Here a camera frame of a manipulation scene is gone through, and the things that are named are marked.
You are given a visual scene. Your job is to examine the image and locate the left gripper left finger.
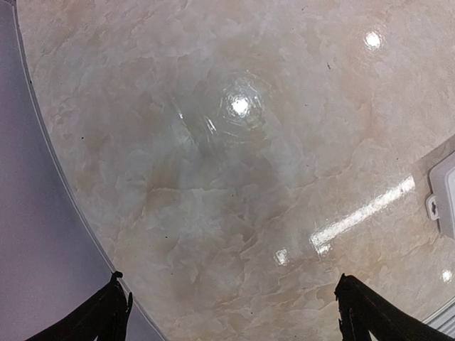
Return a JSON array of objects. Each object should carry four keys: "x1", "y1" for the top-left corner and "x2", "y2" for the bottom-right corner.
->
[{"x1": 29, "y1": 271, "x2": 133, "y2": 341}]

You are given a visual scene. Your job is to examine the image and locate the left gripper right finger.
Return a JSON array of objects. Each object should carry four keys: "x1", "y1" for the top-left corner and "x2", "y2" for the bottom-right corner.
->
[{"x1": 335, "y1": 274, "x2": 443, "y2": 340}]

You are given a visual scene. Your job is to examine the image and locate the white multicolour power strip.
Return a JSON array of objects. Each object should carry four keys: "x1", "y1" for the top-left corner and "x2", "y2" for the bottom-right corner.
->
[{"x1": 426, "y1": 153, "x2": 454, "y2": 239}]

